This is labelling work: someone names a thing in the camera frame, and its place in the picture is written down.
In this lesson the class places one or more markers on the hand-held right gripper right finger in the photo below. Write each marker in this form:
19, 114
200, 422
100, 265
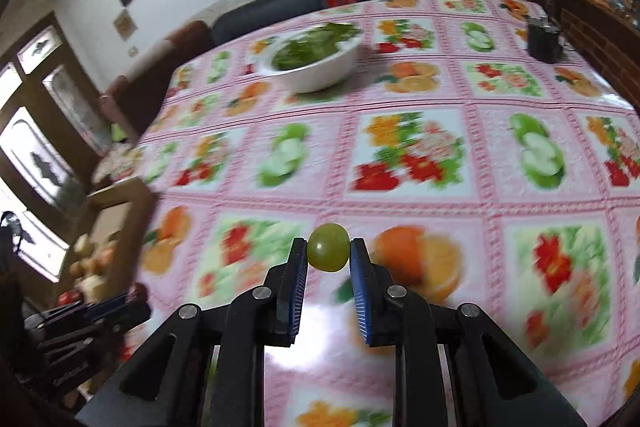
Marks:
361, 297

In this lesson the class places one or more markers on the leafy greens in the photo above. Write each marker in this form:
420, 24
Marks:
310, 47

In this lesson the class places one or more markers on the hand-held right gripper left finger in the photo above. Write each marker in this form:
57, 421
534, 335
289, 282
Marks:
297, 297

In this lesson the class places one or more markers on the brown brick-pattern counter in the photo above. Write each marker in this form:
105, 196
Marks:
590, 37

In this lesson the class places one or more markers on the white bowl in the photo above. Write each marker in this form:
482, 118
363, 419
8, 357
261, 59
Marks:
325, 74

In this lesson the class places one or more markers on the brown armchair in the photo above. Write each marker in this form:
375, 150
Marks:
185, 42

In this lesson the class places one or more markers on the black cylindrical motor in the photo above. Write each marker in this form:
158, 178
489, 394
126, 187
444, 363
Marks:
544, 39

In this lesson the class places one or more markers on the green grape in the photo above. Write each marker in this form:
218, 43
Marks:
327, 248

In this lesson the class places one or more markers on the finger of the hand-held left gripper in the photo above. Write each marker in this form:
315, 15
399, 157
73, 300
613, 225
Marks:
115, 309
57, 313

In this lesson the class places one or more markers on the cardboard box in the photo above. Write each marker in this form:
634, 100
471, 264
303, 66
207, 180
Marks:
125, 212

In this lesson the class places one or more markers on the green cloth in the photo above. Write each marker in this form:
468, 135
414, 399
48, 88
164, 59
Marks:
118, 132

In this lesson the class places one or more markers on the yellow wall sticker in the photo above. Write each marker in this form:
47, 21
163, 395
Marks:
124, 26

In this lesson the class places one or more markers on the white wall socket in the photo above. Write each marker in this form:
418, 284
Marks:
133, 52

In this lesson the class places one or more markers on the wooden door with frosted glass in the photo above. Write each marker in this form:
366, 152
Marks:
60, 92

